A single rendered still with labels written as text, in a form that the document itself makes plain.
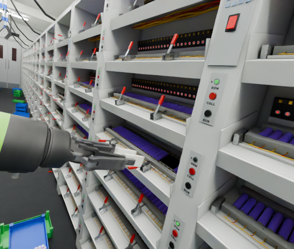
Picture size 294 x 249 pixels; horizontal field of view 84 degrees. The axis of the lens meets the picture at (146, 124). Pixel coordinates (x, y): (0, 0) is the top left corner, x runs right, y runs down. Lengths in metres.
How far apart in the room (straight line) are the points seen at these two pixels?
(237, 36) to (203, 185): 0.35
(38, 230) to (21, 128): 1.32
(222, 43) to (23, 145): 0.44
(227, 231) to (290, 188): 0.19
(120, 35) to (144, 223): 0.90
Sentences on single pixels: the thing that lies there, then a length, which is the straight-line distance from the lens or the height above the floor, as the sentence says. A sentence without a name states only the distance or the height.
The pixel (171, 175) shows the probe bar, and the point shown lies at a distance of 0.58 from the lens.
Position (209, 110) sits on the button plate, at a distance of 0.43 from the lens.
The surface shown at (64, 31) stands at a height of 1.65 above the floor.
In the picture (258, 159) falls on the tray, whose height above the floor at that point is 1.10.
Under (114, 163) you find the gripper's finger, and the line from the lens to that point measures 0.36.
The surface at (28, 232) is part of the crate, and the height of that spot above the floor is 0.08.
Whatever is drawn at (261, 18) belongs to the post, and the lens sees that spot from 0.46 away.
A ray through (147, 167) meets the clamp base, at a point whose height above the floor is 0.91.
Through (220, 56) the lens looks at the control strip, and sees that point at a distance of 0.44.
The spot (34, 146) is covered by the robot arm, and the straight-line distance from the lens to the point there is 0.31.
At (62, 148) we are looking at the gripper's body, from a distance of 0.33.
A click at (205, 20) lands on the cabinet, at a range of 0.78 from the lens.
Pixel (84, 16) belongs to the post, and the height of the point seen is 1.68.
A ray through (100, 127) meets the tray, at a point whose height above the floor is 0.93.
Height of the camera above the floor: 1.20
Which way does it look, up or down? 12 degrees down
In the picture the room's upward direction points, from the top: 11 degrees clockwise
